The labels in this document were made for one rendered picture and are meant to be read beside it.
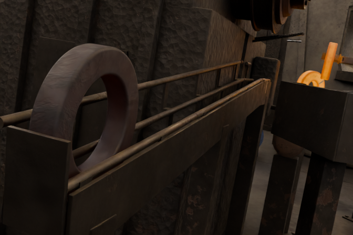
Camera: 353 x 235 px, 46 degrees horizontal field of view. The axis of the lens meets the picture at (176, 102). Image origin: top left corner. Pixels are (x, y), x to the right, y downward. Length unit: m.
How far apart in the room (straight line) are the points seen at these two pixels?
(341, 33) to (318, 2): 0.38
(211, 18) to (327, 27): 3.21
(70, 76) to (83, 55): 0.03
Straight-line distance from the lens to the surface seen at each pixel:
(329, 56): 1.74
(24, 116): 0.48
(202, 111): 0.80
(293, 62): 4.29
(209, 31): 1.09
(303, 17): 4.30
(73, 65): 0.44
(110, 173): 0.48
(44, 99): 0.43
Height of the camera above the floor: 0.73
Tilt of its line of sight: 6 degrees down
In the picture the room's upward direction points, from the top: 10 degrees clockwise
